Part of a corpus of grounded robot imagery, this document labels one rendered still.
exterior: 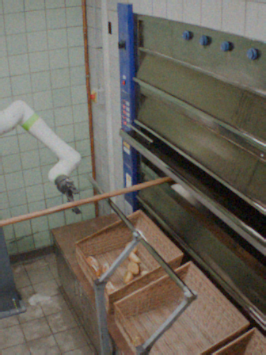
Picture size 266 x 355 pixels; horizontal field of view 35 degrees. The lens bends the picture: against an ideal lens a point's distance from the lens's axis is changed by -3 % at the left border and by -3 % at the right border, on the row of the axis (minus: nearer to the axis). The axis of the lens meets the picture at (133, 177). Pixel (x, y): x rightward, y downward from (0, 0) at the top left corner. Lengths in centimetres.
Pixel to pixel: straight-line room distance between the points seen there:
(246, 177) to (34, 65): 197
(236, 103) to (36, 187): 219
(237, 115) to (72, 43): 183
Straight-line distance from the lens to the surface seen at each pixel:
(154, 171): 266
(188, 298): 177
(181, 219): 248
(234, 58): 184
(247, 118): 179
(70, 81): 342
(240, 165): 191
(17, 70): 330
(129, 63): 264
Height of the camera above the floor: 236
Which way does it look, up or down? 27 degrees down
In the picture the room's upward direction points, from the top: 2 degrees counter-clockwise
